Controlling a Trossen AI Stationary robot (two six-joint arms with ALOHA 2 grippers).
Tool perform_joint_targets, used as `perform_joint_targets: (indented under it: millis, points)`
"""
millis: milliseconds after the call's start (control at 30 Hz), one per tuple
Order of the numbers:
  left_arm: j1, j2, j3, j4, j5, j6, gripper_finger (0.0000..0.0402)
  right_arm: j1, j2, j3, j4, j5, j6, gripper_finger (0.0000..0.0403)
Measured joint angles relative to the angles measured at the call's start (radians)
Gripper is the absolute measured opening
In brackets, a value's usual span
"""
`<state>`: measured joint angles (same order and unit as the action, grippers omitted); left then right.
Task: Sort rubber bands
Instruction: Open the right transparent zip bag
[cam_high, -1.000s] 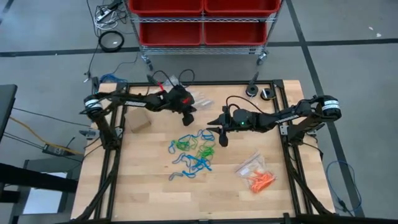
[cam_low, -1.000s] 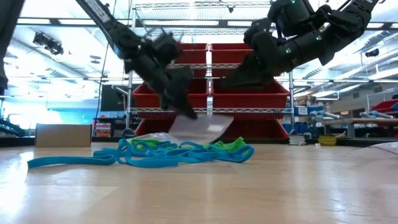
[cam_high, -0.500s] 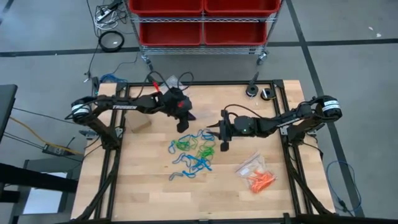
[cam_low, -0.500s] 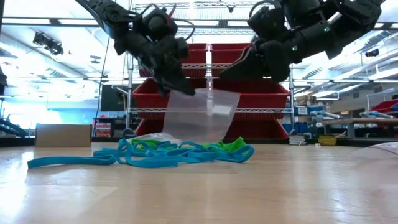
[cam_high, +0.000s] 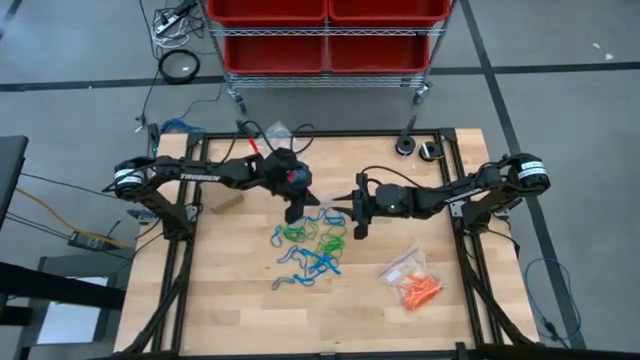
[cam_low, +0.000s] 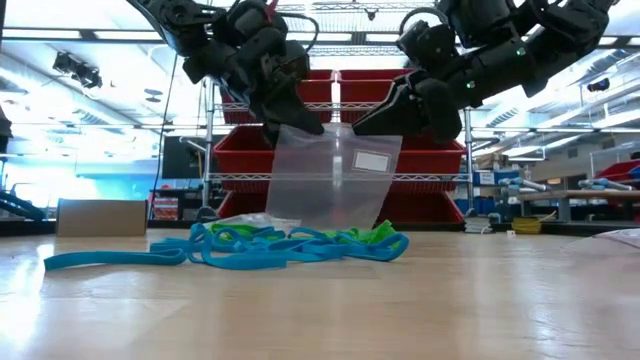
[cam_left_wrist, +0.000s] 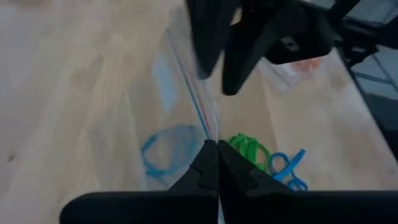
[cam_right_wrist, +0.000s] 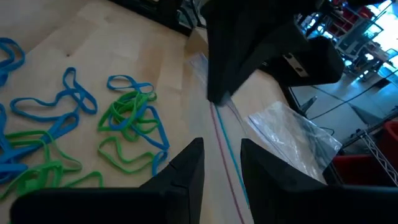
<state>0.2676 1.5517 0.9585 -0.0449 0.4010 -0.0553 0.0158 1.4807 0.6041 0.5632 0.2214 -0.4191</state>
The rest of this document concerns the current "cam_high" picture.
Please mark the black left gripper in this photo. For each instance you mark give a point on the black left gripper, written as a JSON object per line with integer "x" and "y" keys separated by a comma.
{"x": 285, "y": 172}

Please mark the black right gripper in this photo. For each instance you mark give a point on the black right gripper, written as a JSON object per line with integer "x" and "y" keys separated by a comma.
{"x": 395, "y": 200}

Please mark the blue rubber band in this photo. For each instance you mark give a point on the blue rubber band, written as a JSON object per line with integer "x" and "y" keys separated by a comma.
{"x": 320, "y": 262}
{"x": 275, "y": 237}
{"x": 332, "y": 216}
{"x": 285, "y": 281}

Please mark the clear plastic zip bag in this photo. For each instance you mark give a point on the clear plastic zip bag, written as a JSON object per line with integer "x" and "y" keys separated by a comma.
{"x": 407, "y": 272}
{"x": 277, "y": 132}

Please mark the orange rubber band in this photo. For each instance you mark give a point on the orange rubber band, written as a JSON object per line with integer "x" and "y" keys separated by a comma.
{"x": 430, "y": 286}
{"x": 412, "y": 300}
{"x": 420, "y": 295}

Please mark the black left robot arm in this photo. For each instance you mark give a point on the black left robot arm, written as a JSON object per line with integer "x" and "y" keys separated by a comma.
{"x": 200, "y": 175}

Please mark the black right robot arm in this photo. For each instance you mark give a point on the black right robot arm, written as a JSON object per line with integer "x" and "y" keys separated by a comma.
{"x": 465, "y": 187}

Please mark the green rubber band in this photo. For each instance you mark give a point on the green rubber band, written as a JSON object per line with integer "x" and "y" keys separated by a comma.
{"x": 297, "y": 232}
{"x": 331, "y": 243}

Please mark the small cardboard box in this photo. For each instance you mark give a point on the small cardboard box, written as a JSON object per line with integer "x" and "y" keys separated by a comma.
{"x": 227, "y": 202}

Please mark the black spool white core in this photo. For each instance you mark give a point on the black spool white core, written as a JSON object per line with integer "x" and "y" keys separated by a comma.
{"x": 405, "y": 145}

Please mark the red plastic bin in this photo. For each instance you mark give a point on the red plastic bin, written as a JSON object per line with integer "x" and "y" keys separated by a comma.
{"x": 380, "y": 54}
{"x": 390, "y": 10}
{"x": 275, "y": 54}
{"x": 267, "y": 10}

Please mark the small black adapter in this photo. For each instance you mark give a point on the small black adapter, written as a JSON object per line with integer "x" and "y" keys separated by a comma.
{"x": 155, "y": 137}

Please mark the black power brick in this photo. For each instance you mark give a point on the black power brick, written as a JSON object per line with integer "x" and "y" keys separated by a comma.
{"x": 90, "y": 242}

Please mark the white power strip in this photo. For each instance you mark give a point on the white power strip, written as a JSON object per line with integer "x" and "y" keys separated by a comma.
{"x": 167, "y": 24}

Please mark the black furniture beam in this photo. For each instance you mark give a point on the black furniture beam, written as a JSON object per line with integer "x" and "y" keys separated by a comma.
{"x": 50, "y": 287}

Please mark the black desk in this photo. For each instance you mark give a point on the black desk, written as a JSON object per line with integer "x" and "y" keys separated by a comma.
{"x": 10, "y": 170}

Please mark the grey metal stand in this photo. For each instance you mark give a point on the grey metal stand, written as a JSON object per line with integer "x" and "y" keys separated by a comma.
{"x": 30, "y": 330}

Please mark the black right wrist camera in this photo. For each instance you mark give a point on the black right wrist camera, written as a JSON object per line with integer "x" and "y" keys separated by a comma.
{"x": 361, "y": 185}

